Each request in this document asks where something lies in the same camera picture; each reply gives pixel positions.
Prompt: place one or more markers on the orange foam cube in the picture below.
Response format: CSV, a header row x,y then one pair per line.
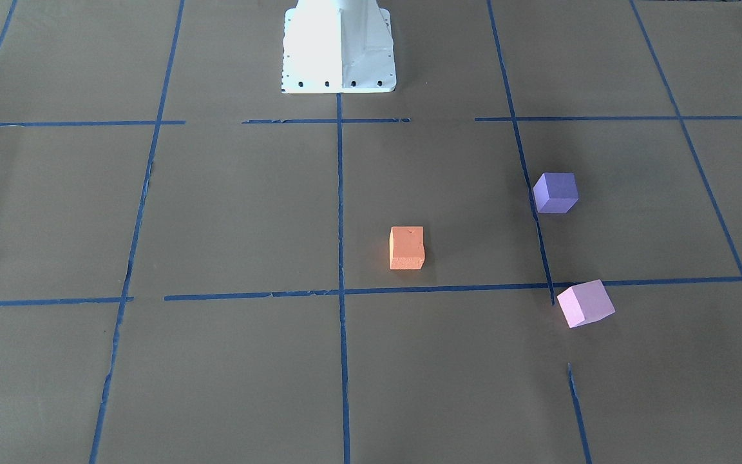
x,y
406,248

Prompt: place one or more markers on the brown paper table cover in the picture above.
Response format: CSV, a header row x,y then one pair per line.
x,y
194,265

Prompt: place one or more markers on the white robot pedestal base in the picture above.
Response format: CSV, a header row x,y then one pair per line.
x,y
338,47

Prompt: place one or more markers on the dark purple foam cube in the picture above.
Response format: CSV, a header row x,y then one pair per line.
x,y
555,193

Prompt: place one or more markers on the light pink foam cube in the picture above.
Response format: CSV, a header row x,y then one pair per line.
x,y
585,303

